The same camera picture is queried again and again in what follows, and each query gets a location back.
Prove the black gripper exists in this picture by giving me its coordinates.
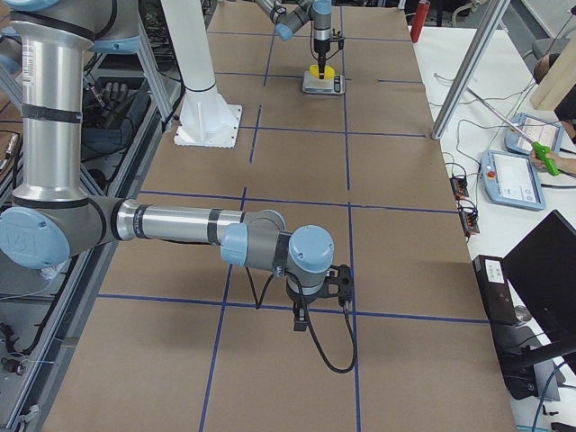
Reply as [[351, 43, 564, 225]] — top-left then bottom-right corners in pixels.
[[313, 39, 330, 79], [286, 274, 331, 332]]

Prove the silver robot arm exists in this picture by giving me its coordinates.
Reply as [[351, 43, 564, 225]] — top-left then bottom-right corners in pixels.
[[255, 0, 332, 79], [1, 1, 334, 331]]

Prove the operator hand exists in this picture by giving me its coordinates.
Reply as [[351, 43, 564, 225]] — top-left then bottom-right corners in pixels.
[[530, 150, 560, 172]]

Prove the silver digital kitchen scale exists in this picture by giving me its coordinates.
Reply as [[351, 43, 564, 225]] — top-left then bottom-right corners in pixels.
[[302, 70, 346, 95]]

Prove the red cylinder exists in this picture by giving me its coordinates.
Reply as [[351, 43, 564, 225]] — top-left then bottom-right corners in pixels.
[[410, 0, 430, 43]]

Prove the far black orange connector box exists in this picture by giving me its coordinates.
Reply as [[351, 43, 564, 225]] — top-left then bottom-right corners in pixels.
[[445, 162, 469, 198]]

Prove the black orange connector box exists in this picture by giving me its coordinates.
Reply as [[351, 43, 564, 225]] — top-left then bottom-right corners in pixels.
[[455, 198, 480, 240], [445, 162, 469, 198]]

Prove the near black orange connector box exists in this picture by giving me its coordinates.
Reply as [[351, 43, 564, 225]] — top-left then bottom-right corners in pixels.
[[455, 198, 480, 240]]

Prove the black computer box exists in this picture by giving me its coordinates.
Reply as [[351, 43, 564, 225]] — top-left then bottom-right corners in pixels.
[[472, 255, 536, 330]]

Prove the near blue teach pendant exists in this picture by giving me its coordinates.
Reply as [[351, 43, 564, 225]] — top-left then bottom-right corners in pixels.
[[481, 150, 546, 212]]

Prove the blue teach pendant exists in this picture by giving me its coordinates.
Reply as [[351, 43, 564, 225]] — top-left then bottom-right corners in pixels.
[[481, 150, 546, 212], [504, 112, 563, 155]]

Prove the far blue teach pendant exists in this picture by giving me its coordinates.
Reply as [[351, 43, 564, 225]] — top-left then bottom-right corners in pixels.
[[504, 112, 563, 155]]

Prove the black monitor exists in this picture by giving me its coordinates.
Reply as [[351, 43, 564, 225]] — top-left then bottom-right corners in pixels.
[[503, 210, 576, 341]]

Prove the white camera pillar with base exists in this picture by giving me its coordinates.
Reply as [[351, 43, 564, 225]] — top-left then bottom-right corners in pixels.
[[162, 0, 242, 149]]

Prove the aluminium frame post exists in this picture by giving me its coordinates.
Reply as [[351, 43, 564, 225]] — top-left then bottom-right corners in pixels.
[[431, 0, 510, 140]]

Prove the green handled reacher grabber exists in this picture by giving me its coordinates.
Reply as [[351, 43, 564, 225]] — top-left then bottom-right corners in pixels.
[[466, 87, 560, 176]]

